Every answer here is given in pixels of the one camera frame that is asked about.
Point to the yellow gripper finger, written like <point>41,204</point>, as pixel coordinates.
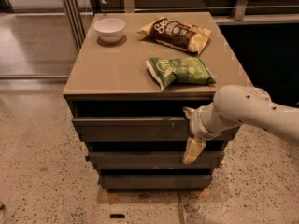
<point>194,148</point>
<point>188,112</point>

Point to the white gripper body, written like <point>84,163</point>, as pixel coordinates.
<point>196,124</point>

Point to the grey top drawer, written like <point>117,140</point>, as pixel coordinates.
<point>132,129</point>

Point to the grey drawer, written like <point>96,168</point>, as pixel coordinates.
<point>132,129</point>
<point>155,181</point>
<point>153,160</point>

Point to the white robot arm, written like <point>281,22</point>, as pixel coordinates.
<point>232,107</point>

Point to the grey drawer cabinet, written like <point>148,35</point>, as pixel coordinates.
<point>113,81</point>

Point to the grey middle drawer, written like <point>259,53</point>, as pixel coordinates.
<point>153,160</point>

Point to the grey bottom drawer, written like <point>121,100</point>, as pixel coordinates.
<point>155,181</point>

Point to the green chip bag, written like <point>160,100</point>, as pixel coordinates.
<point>189,70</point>

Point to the brown chip bag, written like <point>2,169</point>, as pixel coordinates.
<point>177,35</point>

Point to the white ceramic bowl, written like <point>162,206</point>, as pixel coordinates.
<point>110,30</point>

